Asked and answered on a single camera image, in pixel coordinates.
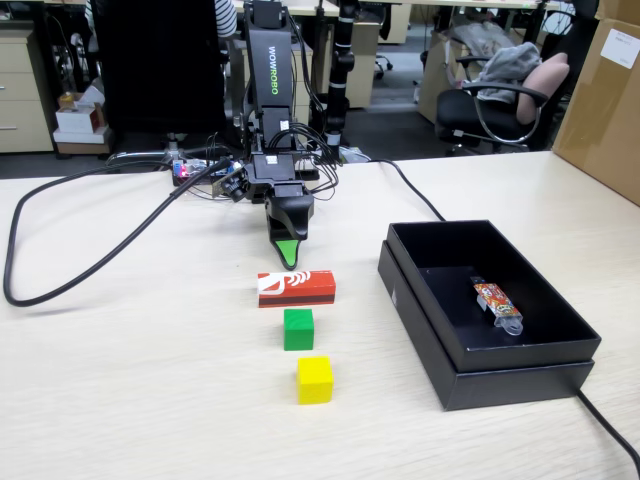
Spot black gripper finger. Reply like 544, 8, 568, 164
264, 194, 315, 239

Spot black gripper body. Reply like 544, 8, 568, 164
247, 153, 307, 204

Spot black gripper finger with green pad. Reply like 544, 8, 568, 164
267, 214, 304, 271

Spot red white carton box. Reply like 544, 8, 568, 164
256, 269, 336, 309

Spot green wooden cube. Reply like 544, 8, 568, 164
282, 307, 315, 352

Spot yellow wooden cube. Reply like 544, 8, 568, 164
296, 355, 335, 406

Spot black cardboard box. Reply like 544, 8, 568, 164
387, 218, 602, 374

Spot flat white tray box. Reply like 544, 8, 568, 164
52, 127, 112, 156

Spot small open cardboard box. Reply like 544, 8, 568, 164
57, 83, 106, 109

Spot black open box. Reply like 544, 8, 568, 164
377, 239, 596, 412

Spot large cardboard box white label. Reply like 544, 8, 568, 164
552, 17, 640, 207

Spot plain cardboard box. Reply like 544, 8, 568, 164
597, 0, 640, 21

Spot controller circuit board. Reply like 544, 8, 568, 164
168, 155, 237, 190

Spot black pole white bands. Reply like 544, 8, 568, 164
324, 0, 357, 147

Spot beige office cabinet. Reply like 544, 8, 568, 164
344, 22, 384, 110
377, 2, 414, 46

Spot large black monitor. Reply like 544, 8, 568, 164
89, 0, 227, 174

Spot person in striped shirt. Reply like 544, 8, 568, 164
213, 0, 239, 40

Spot beige office desk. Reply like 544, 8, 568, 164
233, 0, 342, 17

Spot black office chair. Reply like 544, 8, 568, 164
433, 54, 551, 156

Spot white carton red side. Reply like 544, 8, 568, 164
54, 102, 107, 135

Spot colourful flash drive clear cap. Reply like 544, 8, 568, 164
471, 274, 525, 337

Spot grey cloth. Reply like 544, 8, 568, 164
477, 42, 544, 105

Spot pink cushion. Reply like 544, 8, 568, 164
514, 52, 572, 126

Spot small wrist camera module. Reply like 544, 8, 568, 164
209, 167, 250, 204

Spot thin black arm wires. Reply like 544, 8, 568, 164
264, 122, 346, 201

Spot black sleeved camera cable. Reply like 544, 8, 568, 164
2, 158, 241, 307

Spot black power cable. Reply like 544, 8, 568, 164
367, 157, 640, 466

